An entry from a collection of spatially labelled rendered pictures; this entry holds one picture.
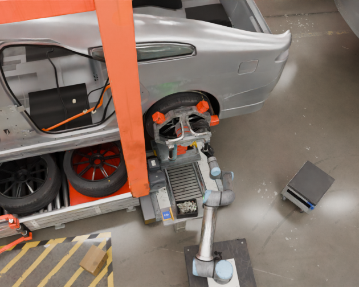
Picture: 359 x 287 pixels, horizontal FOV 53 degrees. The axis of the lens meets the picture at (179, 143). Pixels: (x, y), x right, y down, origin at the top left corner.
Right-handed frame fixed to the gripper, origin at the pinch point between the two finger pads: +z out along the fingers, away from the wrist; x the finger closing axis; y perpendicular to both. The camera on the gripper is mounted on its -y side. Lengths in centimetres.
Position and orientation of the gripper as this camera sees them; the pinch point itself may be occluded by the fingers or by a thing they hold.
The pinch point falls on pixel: (203, 140)
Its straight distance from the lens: 360.4
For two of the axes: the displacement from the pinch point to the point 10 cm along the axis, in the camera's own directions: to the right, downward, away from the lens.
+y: 6.6, 2.2, 7.2
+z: -2.6, -8.3, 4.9
